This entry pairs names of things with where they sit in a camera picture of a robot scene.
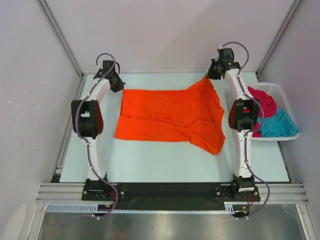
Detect orange t-shirt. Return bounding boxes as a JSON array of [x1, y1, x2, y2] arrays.
[[115, 77, 226, 155]]

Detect white plastic laundry basket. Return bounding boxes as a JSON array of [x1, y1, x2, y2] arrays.
[[247, 82, 299, 142]]

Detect red t-shirt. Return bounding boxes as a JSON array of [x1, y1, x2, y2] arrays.
[[247, 86, 278, 138]]

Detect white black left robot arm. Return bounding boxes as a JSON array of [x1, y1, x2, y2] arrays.
[[70, 60, 125, 201]]

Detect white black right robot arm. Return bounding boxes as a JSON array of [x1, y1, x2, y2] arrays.
[[207, 47, 261, 202]]

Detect teal t-shirt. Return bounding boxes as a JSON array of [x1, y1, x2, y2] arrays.
[[252, 108, 299, 138]]

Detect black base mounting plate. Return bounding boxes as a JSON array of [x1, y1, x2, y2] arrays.
[[95, 182, 248, 210]]

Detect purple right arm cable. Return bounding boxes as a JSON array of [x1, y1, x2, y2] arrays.
[[219, 41, 271, 221]]

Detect white slotted cable duct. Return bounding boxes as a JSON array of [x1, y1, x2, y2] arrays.
[[46, 202, 249, 215]]

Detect aluminium frame rail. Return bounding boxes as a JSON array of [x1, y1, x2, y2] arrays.
[[36, 182, 308, 204]]

